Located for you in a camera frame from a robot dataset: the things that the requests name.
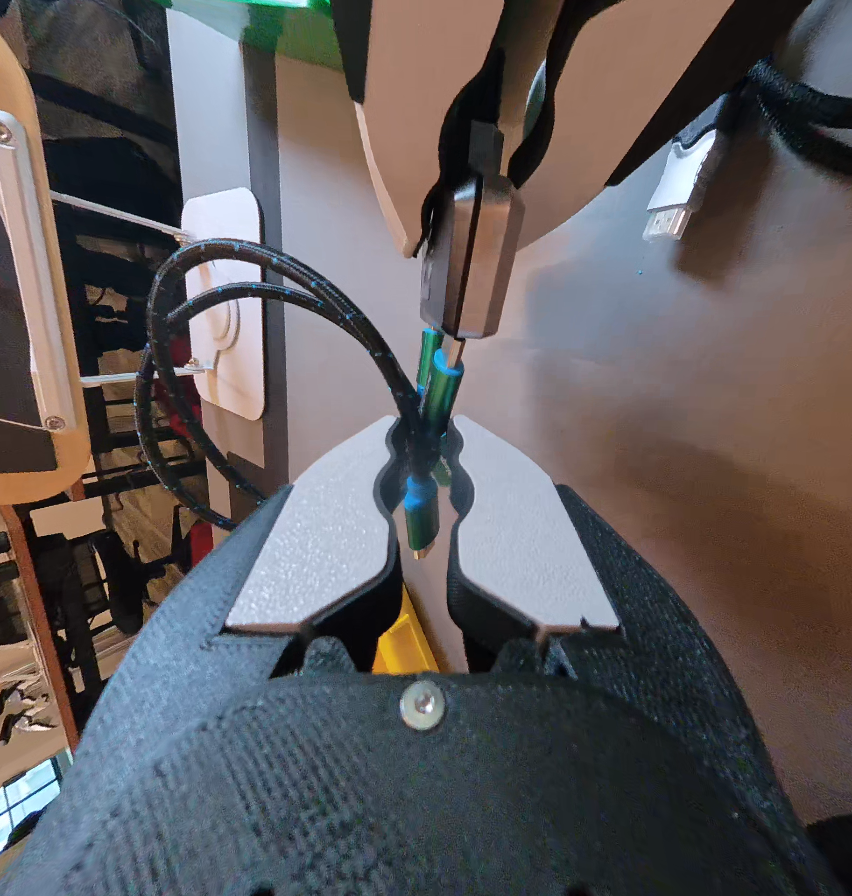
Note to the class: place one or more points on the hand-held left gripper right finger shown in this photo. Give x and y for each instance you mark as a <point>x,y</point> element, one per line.
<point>531,546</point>

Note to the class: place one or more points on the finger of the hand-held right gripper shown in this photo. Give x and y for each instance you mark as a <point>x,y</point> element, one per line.
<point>412,112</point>
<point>622,98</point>

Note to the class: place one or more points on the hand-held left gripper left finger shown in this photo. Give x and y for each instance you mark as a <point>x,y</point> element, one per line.
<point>321,546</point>

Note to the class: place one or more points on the yellow plastic bin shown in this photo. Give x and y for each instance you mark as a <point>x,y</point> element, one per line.
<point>405,644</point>

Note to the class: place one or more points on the green plastic bin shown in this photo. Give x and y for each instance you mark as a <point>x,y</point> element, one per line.
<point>286,21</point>

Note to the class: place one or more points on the black HDMI switch box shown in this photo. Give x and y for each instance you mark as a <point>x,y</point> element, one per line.
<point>475,259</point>

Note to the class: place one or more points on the black panel with wooden rim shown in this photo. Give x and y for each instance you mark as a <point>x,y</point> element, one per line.
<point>6,350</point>

